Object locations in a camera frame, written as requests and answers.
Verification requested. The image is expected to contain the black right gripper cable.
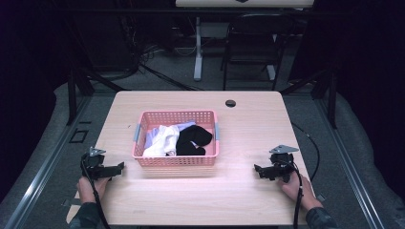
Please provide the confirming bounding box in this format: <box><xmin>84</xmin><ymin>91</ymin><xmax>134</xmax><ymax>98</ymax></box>
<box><xmin>280</xmin><ymin>122</ymin><xmax>321</xmax><ymax>229</ymax></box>

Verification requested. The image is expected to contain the person's right hand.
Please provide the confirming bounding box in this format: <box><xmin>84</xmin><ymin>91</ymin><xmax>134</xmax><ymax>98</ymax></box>
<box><xmin>277</xmin><ymin>171</ymin><xmax>323</xmax><ymax>212</ymax></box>

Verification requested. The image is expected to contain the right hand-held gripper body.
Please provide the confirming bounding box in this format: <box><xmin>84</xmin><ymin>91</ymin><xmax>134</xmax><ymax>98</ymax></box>
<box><xmin>259</xmin><ymin>144</ymin><xmax>300</xmax><ymax>184</ymax></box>

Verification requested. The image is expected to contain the black sock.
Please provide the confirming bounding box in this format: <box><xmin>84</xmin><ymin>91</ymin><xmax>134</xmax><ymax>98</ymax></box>
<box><xmin>175</xmin><ymin>124</ymin><xmax>214</xmax><ymax>156</ymax></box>

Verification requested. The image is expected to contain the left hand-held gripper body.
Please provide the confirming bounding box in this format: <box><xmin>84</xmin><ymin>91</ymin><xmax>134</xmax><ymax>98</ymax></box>
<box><xmin>80</xmin><ymin>146</ymin><xmax>120</xmax><ymax>181</ymax></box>

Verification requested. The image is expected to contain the black metal stand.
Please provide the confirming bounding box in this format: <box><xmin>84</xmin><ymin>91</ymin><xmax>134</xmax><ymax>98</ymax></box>
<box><xmin>65</xmin><ymin>63</ymin><xmax>132</xmax><ymax>126</ymax></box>
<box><xmin>280</xmin><ymin>68</ymin><xmax>338</xmax><ymax>130</ymax></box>

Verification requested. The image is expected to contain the pink plastic basket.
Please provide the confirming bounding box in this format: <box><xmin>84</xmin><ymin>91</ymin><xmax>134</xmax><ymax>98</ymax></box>
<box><xmin>132</xmin><ymin>110</ymin><xmax>221</xmax><ymax>168</ymax></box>

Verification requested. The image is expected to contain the white-legged desk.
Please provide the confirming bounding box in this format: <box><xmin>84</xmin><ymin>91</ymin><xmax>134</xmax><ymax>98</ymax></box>
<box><xmin>175</xmin><ymin>0</ymin><xmax>315</xmax><ymax>82</ymax></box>

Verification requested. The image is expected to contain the lavender sock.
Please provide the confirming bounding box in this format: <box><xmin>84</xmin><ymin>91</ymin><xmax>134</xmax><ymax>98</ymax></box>
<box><xmin>144</xmin><ymin>119</ymin><xmax>197</xmax><ymax>150</ymax></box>

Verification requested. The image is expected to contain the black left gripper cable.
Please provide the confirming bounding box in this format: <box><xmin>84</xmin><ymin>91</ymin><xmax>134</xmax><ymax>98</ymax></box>
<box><xmin>81</xmin><ymin>158</ymin><xmax>111</xmax><ymax>229</ymax></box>

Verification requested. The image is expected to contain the person's left hand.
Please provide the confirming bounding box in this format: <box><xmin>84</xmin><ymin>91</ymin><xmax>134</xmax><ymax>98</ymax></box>
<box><xmin>76</xmin><ymin>177</ymin><xmax>111</xmax><ymax>204</ymax></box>

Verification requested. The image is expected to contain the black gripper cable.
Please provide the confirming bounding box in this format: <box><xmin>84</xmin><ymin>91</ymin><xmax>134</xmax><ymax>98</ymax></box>
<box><xmin>81</xmin><ymin>158</ymin><xmax>111</xmax><ymax>229</ymax></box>
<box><xmin>280</xmin><ymin>122</ymin><xmax>321</xmax><ymax>229</ymax></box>

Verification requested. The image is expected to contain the bundle of floor cables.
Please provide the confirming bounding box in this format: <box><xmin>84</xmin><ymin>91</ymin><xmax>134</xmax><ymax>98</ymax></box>
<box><xmin>120</xmin><ymin>15</ymin><xmax>199</xmax><ymax>92</ymax></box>

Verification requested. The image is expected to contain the white sock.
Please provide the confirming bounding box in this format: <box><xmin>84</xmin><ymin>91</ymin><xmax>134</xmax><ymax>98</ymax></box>
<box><xmin>142</xmin><ymin>124</ymin><xmax>181</xmax><ymax>158</ymax></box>

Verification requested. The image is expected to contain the black chair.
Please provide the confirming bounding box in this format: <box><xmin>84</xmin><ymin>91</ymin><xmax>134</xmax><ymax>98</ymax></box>
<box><xmin>221</xmin><ymin>12</ymin><xmax>295</xmax><ymax>92</ymax></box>

